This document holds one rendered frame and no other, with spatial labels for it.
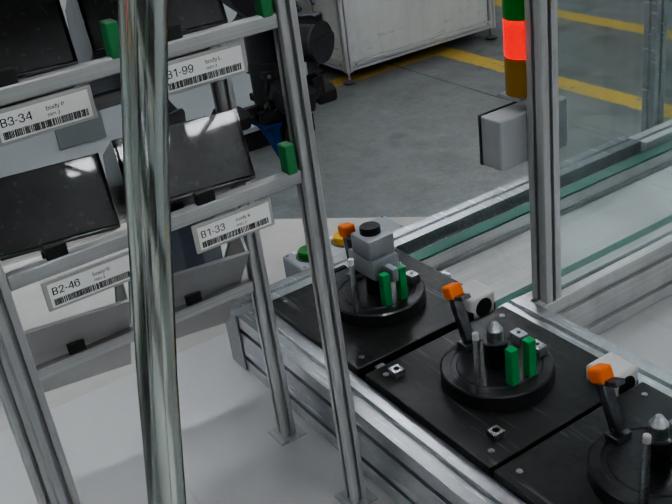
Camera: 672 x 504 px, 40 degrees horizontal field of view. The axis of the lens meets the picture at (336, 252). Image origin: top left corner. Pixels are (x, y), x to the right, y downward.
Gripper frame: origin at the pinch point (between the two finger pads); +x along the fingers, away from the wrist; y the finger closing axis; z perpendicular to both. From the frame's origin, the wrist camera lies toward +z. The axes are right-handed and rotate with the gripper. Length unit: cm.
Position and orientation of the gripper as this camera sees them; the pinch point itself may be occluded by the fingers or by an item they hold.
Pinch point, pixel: (279, 137)
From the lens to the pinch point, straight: 140.4
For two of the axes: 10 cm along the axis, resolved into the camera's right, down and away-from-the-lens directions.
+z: 5.5, 3.3, -7.7
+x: 1.2, 8.8, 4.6
